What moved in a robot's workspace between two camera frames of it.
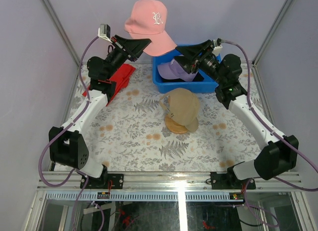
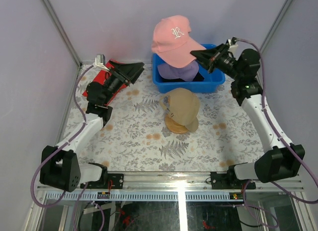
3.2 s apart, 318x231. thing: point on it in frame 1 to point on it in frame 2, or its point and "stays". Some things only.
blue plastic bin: (207, 86) stays
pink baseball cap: (147, 21) to (172, 42)
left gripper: (134, 46) to (130, 71)
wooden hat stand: (175, 126) stays
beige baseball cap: (184, 106) stays
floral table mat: (129, 134) stays
